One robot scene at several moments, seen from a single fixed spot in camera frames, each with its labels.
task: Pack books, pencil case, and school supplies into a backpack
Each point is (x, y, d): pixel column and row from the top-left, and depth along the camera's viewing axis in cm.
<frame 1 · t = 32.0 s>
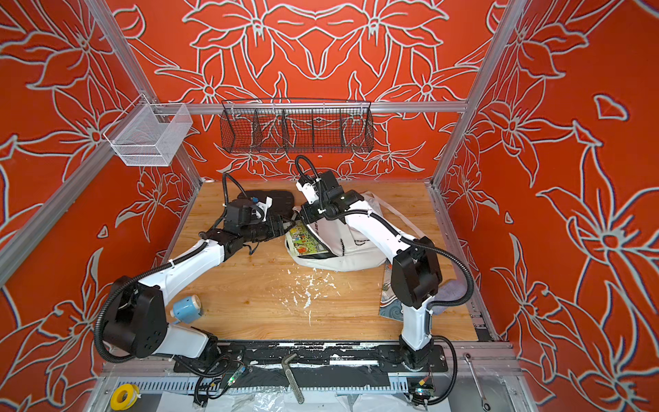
left hand: (290, 223, 84), fingers open
right hand: (301, 206, 84), fingers closed
white backpack: (346, 249, 94), point 5 cm above the table
green history picture book: (305, 243, 94), point 6 cm above the table
blue mythology picture book: (390, 305, 85), on the table

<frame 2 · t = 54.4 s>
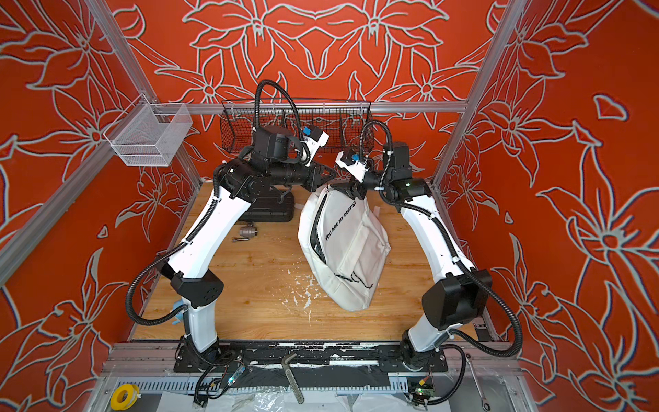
left hand: (334, 169, 64), fingers closed
right hand: (339, 169, 72), fingers open
white backpack: (346, 247, 81), point 16 cm above the table
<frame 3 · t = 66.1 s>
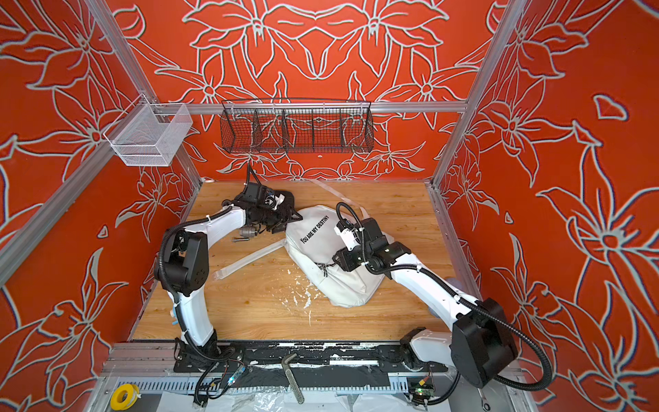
left hand: (296, 219, 93), fingers open
right hand: (338, 251, 81), fingers open
white backpack: (311, 241, 94), point 7 cm above the table
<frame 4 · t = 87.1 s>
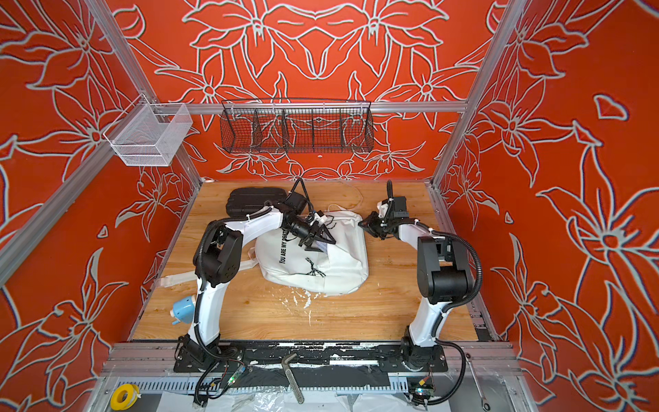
left hand: (329, 244, 87), fingers open
right hand: (361, 221, 95), fingers closed
white backpack: (287, 263, 89), point 6 cm above the table
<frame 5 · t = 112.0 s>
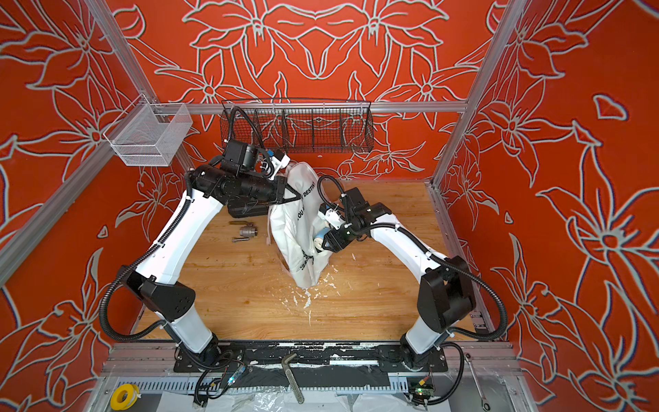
left hand: (299, 193, 69), fingers closed
right hand: (330, 235, 83), fingers open
white backpack: (293, 225, 68), point 32 cm above the table
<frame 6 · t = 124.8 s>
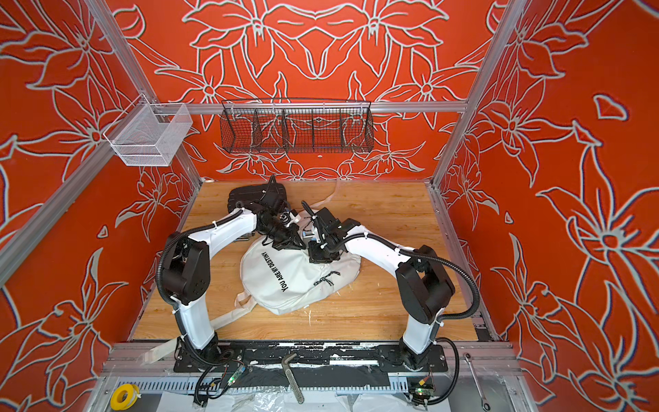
left hand: (305, 245, 86), fingers closed
right hand: (310, 255, 85), fingers closed
white backpack: (275, 281, 82), point 8 cm above the table
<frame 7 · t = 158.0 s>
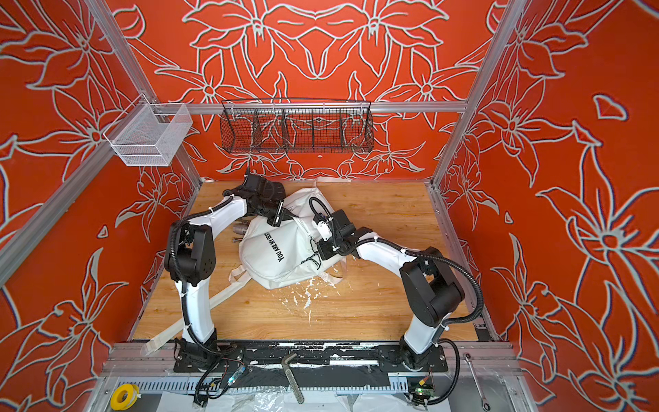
left hand: (298, 210, 92), fingers closed
right hand: (320, 245, 89), fingers closed
white backpack: (275, 257, 87), point 9 cm above the table
